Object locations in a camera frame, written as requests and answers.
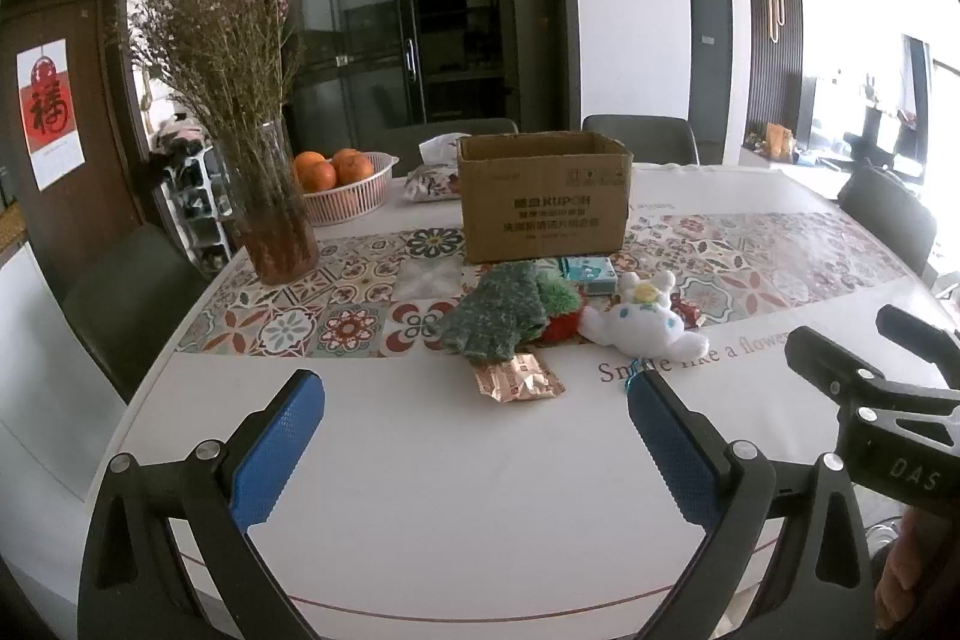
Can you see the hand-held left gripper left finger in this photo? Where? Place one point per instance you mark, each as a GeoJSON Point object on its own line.
{"type": "Point", "coordinates": [277, 452]}

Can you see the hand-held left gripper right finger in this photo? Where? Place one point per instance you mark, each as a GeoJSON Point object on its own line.
{"type": "Point", "coordinates": [671, 452]}

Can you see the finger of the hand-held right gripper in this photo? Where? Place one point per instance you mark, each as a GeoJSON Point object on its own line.
{"type": "Point", "coordinates": [829, 366]}
{"type": "Point", "coordinates": [919, 336]}

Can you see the white plush toy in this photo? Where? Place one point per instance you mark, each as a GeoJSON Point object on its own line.
{"type": "Point", "coordinates": [637, 321]}

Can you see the red strawberry plush toy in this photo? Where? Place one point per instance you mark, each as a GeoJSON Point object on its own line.
{"type": "Point", "coordinates": [559, 325]}

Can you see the teal tissue packet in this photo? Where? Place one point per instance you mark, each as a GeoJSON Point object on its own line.
{"type": "Point", "coordinates": [589, 276]}

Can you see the green knit glove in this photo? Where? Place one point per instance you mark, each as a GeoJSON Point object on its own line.
{"type": "Point", "coordinates": [499, 314]}
{"type": "Point", "coordinates": [446, 325]}

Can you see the brown cardboard box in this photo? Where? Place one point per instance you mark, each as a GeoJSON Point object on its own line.
{"type": "Point", "coordinates": [540, 205]}

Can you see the person's right hand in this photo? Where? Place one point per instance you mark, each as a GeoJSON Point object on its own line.
{"type": "Point", "coordinates": [900, 580]}

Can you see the grey dining chair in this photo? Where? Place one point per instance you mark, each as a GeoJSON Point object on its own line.
{"type": "Point", "coordinates": [645, 136]}
{"type": "Point", "coordinates": [889, 216]}
{"type": "Point", "coordinates": [442, 136]}
{"type": "Point", "coordinates": [127, 302]}

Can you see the small red packet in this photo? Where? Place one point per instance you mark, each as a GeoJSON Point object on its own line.
{"type": "Point", "coordinates": [688, 312]}

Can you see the copper foil snack packet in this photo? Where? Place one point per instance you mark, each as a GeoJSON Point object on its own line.
{"type": "Point", "coordinates": [517, 381]}

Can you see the low white media cabinet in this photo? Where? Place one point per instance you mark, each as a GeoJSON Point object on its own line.
{"type": "Point", "coordinates": [795, 171]}

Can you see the glass vase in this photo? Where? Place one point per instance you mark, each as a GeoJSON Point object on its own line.
{"type": "Point", "coordinates": [274, 227]}

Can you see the orange paper bag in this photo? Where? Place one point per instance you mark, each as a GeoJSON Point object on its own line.
{"type": "Point", "coordinates": [780, 141]}

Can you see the white shoe rack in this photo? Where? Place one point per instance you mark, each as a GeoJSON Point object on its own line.
{"type": "Point", "coordinates": [191, 205]}

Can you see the white plastic fruit basket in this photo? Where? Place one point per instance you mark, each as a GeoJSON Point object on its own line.
{"type": "Point", "coordinates": [352, 197]}

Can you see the orange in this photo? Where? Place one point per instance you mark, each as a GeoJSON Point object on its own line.
{"type": "Point", "coordinates": [352, 166]}
{"type": "Point", "coordinates": [311, 173]}

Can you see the brown wooden door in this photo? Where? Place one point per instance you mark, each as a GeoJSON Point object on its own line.
{"type": "Point", "coordinates": [97, 212]}

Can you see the floral tissue box cover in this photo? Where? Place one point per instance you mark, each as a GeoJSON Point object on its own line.
{"type": "Point", "coordinates": [431, 184]}

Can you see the dark grey door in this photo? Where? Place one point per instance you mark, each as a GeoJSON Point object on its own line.
{"type": "Point", "coordinates": [711, 63]}

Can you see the white tissue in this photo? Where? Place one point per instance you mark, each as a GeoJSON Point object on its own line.
{"type": "Point", "coordinates": [441, 147]}

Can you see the dried flower bunch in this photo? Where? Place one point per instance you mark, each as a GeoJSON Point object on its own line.
{"type": "Point", "coordinates": [217, 33]}

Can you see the gold wall ornament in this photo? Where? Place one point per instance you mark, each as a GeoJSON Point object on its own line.
{"type": "Point", "coordinates": [776, 10]}

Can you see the red and white wall calendar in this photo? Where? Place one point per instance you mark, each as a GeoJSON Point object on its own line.
{"type": "Point", "coordinates": [51, 115]}

